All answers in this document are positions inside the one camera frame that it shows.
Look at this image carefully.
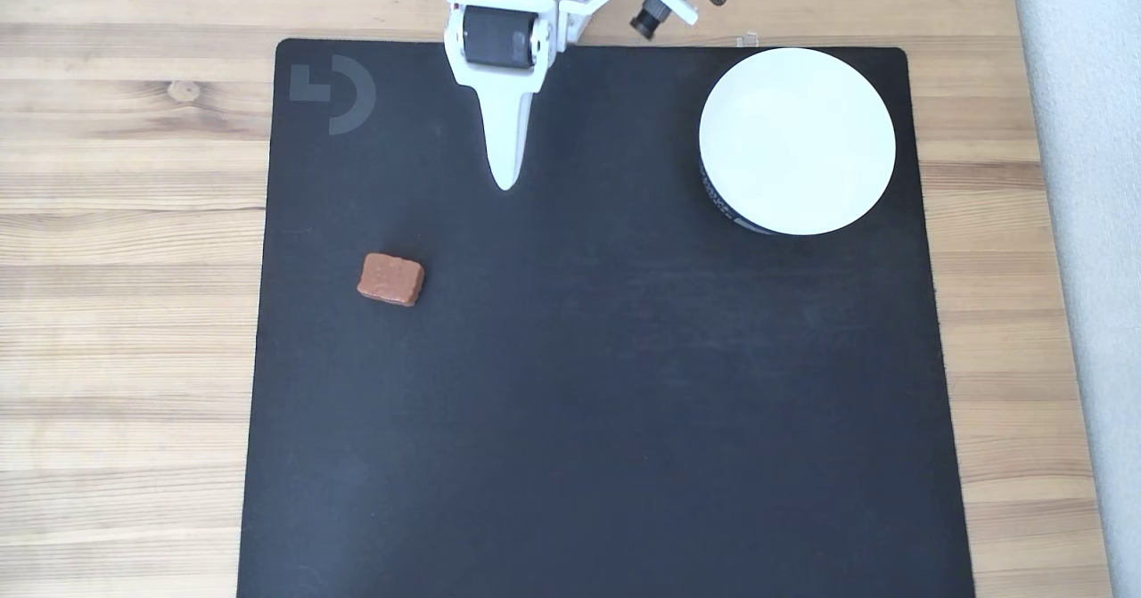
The brown rectangular toy block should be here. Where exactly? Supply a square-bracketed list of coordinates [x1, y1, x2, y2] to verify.
[357, 252, 425, 307]

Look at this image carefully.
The white round plate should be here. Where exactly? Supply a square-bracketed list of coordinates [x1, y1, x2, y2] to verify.
[698, 47, 898, 237]

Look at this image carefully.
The black desk mat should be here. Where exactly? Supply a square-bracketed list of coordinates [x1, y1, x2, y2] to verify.
[236, 38, 977, 598]

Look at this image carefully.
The camera module on white bracket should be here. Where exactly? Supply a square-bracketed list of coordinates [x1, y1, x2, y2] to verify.
[560, 0, 700, 42]

